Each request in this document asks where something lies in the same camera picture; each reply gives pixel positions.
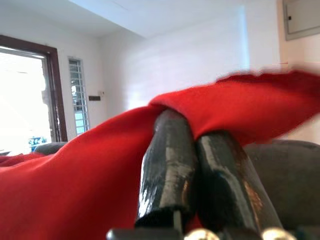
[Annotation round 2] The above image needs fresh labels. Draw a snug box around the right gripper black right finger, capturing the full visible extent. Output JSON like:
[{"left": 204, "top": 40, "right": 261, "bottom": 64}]
[{"left": 196, "top": 130, "right": 284, "bottom": 233}]

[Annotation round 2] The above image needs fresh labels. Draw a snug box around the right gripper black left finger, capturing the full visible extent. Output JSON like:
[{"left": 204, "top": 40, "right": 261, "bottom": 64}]
[{"left": 134, "top": 109, "right": 200, "bottom": 228}]

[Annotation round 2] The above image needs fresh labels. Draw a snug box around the brown wooden door frame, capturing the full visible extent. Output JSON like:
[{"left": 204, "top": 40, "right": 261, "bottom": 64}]
[{"left": 0, "top": 34, "right": 68, "bottom": 143}]

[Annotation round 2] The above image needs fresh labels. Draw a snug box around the red pillow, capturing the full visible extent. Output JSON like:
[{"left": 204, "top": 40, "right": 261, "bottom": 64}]
[{"left": 0, "top": 69, "right": 320, "bottom": 240}]

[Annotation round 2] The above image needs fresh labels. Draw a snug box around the dark brown fabric sofa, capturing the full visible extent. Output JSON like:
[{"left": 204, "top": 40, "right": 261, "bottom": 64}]
[{"left": 34, "top": 138, "right": 320, "bottom": 228}]

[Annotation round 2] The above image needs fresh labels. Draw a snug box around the grey wall electrical panel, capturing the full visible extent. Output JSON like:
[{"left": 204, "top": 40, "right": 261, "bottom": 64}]
[{"left": 282, "top": 0, "right": 320, "bottom": 41}]

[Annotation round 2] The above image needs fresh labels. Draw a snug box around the white barred window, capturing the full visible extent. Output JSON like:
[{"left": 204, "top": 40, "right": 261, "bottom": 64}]
[{"left": 67, "top": 56, "right": 91, "bottom": 137}]

